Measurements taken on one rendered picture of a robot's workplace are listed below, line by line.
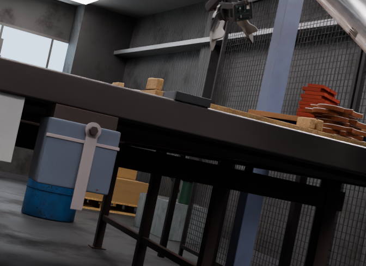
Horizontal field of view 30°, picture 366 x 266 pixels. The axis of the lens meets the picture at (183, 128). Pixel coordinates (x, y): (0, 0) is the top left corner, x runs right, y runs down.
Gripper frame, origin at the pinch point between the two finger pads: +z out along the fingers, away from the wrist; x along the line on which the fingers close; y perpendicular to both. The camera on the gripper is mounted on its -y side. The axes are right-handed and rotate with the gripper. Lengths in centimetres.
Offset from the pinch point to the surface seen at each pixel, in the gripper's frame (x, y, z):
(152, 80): -51, 42, -5
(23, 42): 235, -912, 116
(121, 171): 253, -634, 272
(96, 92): -69, 54, -8
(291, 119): 29.8, -8.8, 30.8
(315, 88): 53, -22, 26
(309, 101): 50, -22, 31
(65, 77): -74, 52, -11
